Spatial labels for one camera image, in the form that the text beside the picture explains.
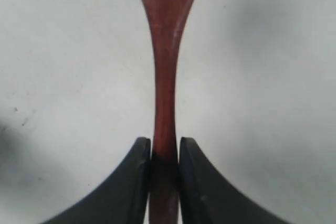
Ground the brown wooden spoon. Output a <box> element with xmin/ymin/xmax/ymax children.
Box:
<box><xmin>142</xmin><ymin>0</ymin><xmax>194</xmax><ymax>223</ymax></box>

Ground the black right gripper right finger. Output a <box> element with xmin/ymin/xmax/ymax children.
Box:
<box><xmin>179</xmin><ymin>137</ymin><xmax>285</xmax><ymax>224</ymax></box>

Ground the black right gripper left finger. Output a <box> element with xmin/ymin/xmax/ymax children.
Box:
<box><xmin>45</xmin><ymin>137</ymin><xmax>151</xmax><ymax>224</ymax></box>

